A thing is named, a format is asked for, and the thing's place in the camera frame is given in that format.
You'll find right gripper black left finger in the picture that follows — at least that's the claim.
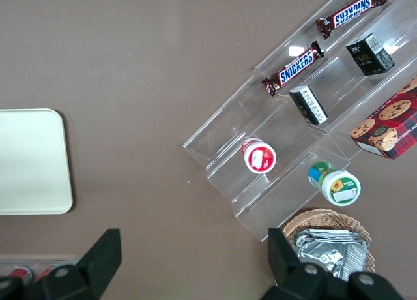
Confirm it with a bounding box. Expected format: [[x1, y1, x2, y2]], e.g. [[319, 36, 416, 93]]
[[0, 228, 123, 300]]

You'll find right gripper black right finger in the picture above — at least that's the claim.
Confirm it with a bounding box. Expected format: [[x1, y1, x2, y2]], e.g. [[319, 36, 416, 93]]
[[260, 227, 405, 300]]

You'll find light woven wicker basket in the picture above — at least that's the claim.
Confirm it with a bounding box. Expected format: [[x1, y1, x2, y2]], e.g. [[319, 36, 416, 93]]
[[281, 208, 377, 275]]

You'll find cream plastic tray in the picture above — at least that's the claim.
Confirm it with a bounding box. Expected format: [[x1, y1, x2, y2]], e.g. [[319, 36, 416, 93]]
[[0, 108, 74, 216]]

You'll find silver foil packet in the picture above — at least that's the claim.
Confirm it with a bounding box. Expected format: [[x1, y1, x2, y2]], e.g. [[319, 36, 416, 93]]
[[293, 228, 370, 282]]

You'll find clear acrylic bottle holder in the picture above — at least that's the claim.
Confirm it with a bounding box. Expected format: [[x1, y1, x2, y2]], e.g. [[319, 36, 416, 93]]
[[0, 254, 81, 282]]

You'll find red capped bottle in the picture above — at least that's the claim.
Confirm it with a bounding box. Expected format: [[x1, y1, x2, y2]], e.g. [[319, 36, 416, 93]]
[[8, 266, 34, 282]]

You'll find green label sunflower jar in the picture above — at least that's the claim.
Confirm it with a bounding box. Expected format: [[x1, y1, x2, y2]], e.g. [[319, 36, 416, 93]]
[[308, 160, 362, 207]]

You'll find red lid white jar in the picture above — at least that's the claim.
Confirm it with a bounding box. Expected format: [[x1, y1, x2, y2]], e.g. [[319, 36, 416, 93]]
[[240, 137, 278, 175]]

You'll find clear acrylic stepped display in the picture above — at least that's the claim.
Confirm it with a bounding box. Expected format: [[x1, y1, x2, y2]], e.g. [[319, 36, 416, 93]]
[[182, 0, 417, 243]]

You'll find small black carton box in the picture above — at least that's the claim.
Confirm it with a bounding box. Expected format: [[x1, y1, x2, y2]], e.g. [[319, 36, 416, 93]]
[[345, 32, 397, 77], [288, 85, 329, 127]]

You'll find red plaid cookie box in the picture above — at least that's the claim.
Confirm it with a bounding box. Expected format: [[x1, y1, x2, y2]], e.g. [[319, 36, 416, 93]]
[[349, 76, 417, 160]]

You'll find Snickers chocolate bar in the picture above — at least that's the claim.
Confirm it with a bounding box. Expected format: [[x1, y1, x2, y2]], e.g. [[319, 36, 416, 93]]
[[316, 0, 390, 41], [261, 40, 326, 97]]

